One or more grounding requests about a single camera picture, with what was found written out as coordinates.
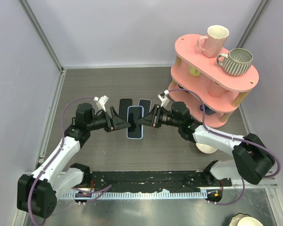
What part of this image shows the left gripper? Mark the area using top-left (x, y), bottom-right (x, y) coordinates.
top-left (87, 107), bottom-right (131, 132)

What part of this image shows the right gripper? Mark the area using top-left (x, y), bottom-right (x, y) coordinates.
top-left (138, 104), bottom-right (182, 128)

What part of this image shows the dark blue phone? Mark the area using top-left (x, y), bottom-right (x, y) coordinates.
top-left (127, 107), bottom-right (143, 138)

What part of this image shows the light blue phone case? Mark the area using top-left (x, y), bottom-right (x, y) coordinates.
top-left (126, 105), bottom-right (144, 140)

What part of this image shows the lavender phone case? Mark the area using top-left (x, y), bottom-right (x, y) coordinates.
top-left (138, 98), bottom-right (152, 113)

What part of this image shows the black phone case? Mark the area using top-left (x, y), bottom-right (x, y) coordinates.
top-left (119, 98), bottom-right (133, 118)

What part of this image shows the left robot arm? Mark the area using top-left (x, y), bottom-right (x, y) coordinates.
top-left (17, 103), bottom-right (131, 218)

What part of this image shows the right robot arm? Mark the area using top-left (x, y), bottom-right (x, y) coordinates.
top-left (138, 102), bottom-right (275, 186)

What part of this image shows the blue object bottom shelf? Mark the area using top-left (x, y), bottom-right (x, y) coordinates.
top-left (200, 105), bottom-right (216, 115)

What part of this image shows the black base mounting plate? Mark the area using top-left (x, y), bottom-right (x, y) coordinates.
top-left (75, 170), bottom-right (232, 193)

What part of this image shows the white bowl on table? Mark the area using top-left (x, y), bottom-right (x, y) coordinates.
top-left (196, 143), bottom-right (217, 154)

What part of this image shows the yellow cup on shelf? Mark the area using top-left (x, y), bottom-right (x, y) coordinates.
top-left (188, 65), bottom-right (201, 77)

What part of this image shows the pink three-tier shelf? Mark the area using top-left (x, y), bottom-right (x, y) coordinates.
top-left (168, 34), bottom-right (259, 128)

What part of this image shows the pink cup middle shelf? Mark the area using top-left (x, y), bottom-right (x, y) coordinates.
top-left (208, 81), bottom-right (226, 98)

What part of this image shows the pink tall mug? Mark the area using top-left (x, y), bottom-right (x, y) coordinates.
top-left (197, 25), bottom-right (229, 58)

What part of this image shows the grey striped mug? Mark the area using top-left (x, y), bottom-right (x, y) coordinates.
top-left (216, 48), bottom-right (253, 76)

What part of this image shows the cream bowl bottom corner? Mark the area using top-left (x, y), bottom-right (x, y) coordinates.
top-left (228, 213), bottom-right (263, 226)

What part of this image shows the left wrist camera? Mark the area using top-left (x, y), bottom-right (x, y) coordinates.
top-left (93, 95), bottom-right (109, 112)

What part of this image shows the aluminium rail with slots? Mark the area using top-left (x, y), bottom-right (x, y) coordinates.
top-left (58, 190), bottom-right (207, 201)

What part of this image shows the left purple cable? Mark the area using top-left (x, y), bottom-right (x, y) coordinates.
top-left (28, 97), bottom-right (113, 221)

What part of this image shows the purple cable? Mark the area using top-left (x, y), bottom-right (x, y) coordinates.
top-left (28, 97), bottom-right (113, 221)
top-left (167, 89), bottom-right (281, 207)

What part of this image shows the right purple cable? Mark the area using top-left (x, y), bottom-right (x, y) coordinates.
top-left (167, 89), bottom-right (281, 207)

